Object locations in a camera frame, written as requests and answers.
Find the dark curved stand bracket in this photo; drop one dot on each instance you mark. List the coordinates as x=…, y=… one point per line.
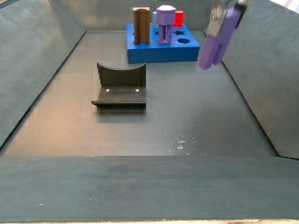
x=121, y=86

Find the light blue cylinder block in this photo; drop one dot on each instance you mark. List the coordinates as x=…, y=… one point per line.
x=153, y=20

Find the red rounded block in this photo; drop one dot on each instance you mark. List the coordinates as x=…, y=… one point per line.
x=179, y=18

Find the blue shape-sorter base board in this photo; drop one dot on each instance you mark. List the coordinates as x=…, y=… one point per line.
x=183, y=49

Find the purple double-square peg block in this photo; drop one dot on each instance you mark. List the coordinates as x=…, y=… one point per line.
x=215, y=45

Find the purple pentagon peg block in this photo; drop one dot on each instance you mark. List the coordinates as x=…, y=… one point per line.
x=164, y=20

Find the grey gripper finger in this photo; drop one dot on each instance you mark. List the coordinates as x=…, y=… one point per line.
x=219, y=17

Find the brown arch-shaped block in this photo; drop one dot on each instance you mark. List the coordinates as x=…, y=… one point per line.
x=141, y=24

